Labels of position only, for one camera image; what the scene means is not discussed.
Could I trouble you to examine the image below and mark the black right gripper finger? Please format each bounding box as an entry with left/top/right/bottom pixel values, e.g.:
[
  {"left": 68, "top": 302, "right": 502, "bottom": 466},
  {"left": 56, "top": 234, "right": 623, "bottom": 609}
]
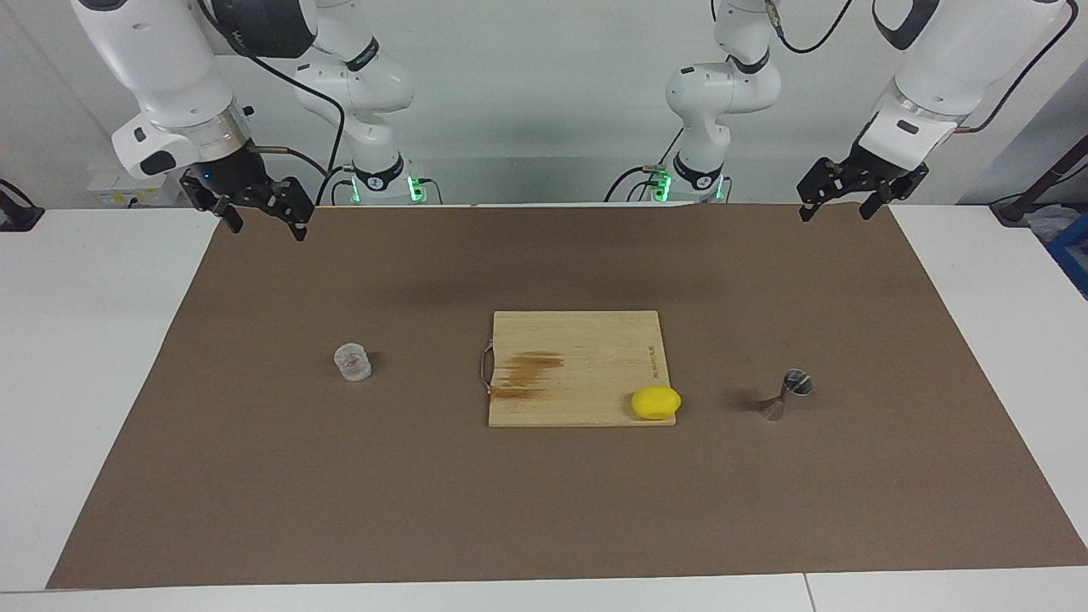
[
  {"left": 265, "top": 177, "right": 315, "bottom": 242},
  {"left": 180, "top": 168, "right": 245, "bottom": 234}
]

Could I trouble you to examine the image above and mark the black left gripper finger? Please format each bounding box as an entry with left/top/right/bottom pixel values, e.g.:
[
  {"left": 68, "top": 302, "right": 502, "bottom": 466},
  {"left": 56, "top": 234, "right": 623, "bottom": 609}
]
[
  {"left": 797, "top": 158, "right": 844, "bottom": 224},
  {"left": 858, "top": 161, "right": 929, "bottom": 221}
]

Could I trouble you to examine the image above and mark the small clear glass cup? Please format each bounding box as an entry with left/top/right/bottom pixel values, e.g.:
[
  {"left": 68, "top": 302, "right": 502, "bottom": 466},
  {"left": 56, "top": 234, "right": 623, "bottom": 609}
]
[{"left": 333, "top": 343, "right": 372, "bottom": 383}]

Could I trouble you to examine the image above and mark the steel double jigger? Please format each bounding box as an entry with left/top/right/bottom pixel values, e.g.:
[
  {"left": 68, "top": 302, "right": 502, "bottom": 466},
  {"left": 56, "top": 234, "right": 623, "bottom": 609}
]
[{"left": 759, "top": 368, "right": 814, "bottom": 422}]

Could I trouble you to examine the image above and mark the white power strip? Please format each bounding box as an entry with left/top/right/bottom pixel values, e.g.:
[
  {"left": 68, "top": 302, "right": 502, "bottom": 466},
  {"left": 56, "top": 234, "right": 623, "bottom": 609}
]
[{"left": 88, "top": 167, "right": 192, "bottom": 207}]

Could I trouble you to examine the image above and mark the black tripod stand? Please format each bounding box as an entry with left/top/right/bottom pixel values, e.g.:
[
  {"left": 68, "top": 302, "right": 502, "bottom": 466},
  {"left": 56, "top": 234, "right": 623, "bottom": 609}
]
[{"left": 990, "top": 136, "right": 1088, "bottom": 226}]

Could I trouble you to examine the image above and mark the clear plastic bag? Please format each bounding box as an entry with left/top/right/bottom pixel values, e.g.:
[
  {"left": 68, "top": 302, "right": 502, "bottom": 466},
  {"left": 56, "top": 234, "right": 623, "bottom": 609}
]
[{"left": 1024, "top": 204, "right": 1074, "bottom": 243}]

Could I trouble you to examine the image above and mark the blue crate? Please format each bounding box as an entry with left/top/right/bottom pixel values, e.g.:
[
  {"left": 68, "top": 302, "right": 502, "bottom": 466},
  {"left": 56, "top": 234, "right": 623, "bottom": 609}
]
[{"left": 1047, "top": 212, "right": 1088, "bottom": 298}]

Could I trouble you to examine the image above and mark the yellow lemon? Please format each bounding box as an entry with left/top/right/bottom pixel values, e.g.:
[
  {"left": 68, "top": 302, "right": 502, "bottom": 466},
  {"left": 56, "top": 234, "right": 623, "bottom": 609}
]
[{"left": 631, "top": 386, "right": 683, "bottom": 422}]

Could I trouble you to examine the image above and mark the brown table mat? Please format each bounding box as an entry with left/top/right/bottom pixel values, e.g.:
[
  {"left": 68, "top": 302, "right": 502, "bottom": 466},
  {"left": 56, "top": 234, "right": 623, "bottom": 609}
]
[{"left": 47, "top": 204, "right": 1088, "bottom": 590}]

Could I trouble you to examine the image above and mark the bamboo cutting board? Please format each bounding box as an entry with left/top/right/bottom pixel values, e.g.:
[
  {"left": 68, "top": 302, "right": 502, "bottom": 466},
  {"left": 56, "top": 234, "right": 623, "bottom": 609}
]
[{"left": 481, "top": 310, "right": 677, "bottom": 428}]

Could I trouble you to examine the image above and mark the black base cable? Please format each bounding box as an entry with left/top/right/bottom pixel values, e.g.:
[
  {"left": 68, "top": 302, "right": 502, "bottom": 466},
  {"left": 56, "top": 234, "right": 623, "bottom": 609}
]
[
  {"left": 316, "top": 166, "right": 356, "bottom": 207},
  {"left": 605, "top": 127, "right": 685, "bottom": 203}
]

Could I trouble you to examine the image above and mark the black right arm gripper cable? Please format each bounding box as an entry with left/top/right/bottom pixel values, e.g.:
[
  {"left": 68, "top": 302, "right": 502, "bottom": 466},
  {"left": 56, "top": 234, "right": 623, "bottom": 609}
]
[{"left": 198, "top": 0, "right": 349, "bottom": 207}]

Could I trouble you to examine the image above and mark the black arm gripper cable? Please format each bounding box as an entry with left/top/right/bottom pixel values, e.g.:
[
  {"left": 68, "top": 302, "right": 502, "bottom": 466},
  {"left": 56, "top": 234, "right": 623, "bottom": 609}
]
[
  {"left": 763, "top": 0, "right": 1080, "bottom": 137},
  {"left": 198, "top": 0, "right": 349, "bottom": 207}
]

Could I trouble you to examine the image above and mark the black left arm gripper cable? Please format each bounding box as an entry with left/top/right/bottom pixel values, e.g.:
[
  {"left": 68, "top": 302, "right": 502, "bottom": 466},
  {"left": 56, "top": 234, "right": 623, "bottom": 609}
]
[{"left": 763, "top": 0, "right": 1080, "bottom": 137}]

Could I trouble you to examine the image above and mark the black clamp mount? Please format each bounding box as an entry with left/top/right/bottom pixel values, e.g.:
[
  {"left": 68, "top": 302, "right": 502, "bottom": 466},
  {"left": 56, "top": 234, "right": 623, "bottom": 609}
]
[{"left": 0, "top": 178, "right": 45, "bottom": 232}]

